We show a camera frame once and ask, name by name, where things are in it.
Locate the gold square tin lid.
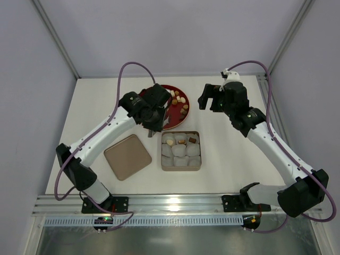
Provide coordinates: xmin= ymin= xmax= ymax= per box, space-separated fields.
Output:
xmin=104 ymin=134 xmax=152 ymax=181

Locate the aluminium rail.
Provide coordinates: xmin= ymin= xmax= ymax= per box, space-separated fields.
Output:
xmin=31 ymin=193 xmax=322 ymax=216

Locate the left frame post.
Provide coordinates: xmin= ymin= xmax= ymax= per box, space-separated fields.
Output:
xmin=31 ymin=0 xmax=81 ymax=80

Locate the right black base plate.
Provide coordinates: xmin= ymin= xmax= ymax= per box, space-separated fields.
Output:
xmin=221 ymin=194 xmax=271 ymax=213

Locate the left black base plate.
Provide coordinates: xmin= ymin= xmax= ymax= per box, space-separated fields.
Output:
xmin=81 ymin=195 xmax=129 ymax=214

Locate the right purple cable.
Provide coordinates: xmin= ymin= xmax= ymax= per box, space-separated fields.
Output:
xmin=227 ymin=60 xmax=337 ymax=234

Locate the slotted cable duct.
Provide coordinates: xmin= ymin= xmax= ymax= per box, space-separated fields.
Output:
xmin=44 ymin=215 xmax=243 ymax=227

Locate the right frame post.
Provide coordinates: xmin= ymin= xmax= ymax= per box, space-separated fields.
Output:
xmin=268 ymin=0 xmax=316 ymax=75

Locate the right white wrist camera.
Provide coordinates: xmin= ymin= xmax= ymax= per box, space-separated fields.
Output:
xmin=220 ymin=69 xmax=241 ymax=90

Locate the frame post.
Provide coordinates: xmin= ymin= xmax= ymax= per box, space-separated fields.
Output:
xmin=268 ymin=0 xmax=316 ymax=75
xmin=31 ymin=0 xmax=81 ymax=80

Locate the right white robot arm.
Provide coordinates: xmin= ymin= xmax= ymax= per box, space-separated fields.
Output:
xmin=198 ymin=82 xmax=329 ymax=218

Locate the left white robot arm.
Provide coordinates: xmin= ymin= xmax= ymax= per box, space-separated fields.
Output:
xmin=56 ymin=83 xmax=171 ymax=207

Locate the dark brown chocolate piece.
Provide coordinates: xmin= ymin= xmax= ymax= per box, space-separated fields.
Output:
xmin=188 ymin=137 xmax=196 ymax=143

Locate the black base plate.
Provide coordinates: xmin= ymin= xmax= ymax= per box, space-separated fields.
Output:
xmin=81 ymin=195 xmax=129 ymax=214
xmin=221 ymin=194 xmax=271 ymax=213

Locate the red round tray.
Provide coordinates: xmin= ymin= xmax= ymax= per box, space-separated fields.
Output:
xmin=161 ymin=85 xmax=190 ymax=131

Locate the white spiral chocolate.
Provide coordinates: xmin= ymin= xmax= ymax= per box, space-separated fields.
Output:
xmin=166 ymin=139 xmax=176 ymax=147

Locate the gold square tin box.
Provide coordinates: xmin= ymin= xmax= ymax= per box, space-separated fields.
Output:
xmin=160 ymin=131 xmax=202 ymax=172

